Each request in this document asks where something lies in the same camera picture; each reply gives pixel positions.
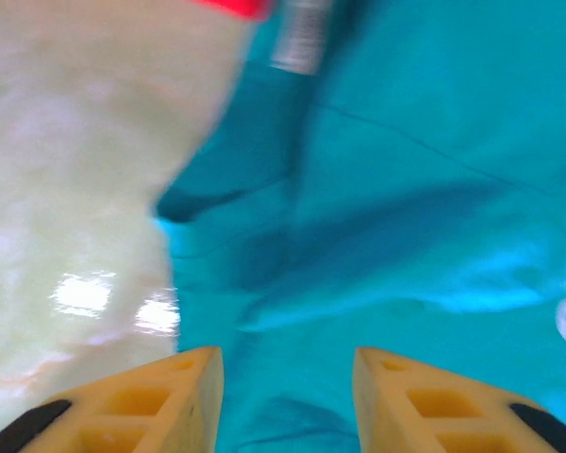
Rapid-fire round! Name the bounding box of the teal t-shirt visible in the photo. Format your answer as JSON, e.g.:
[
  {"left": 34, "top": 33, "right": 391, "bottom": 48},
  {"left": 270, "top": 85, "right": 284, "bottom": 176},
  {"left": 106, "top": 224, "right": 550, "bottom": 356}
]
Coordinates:
[{"left": 150, "top": 0, "right": 566, "bottom": 453}]

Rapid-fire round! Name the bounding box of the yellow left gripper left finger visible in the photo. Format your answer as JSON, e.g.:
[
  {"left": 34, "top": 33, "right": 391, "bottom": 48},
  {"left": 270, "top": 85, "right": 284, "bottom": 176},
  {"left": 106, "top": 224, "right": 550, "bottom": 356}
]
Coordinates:
[{"left": 0, "top": 345, "right": 225, "bottom": 453}]

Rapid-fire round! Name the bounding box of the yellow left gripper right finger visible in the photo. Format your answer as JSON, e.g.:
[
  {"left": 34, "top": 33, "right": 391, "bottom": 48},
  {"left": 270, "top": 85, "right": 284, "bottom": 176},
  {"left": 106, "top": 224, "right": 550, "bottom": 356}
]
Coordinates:
[{"left": 352, "top": 346, "right": 566, "bottom": 453}]

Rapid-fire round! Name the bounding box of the red t-shirt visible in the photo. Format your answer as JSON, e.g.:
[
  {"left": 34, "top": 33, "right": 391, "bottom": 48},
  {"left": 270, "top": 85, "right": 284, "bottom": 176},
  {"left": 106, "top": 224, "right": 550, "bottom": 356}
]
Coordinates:
[{"left": 188, "top": 0, "right": 275, "bottom": 24}]

